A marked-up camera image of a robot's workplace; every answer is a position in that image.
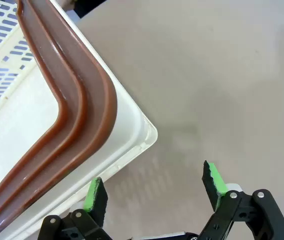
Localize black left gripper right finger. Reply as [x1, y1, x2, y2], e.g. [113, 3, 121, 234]
[198, 160, 284, 240]

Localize cream plastic shopping basket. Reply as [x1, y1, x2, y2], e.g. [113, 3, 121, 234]
[0, 0, 158, 240]

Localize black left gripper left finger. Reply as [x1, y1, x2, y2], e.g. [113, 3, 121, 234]
[37, 176, 112, 240]

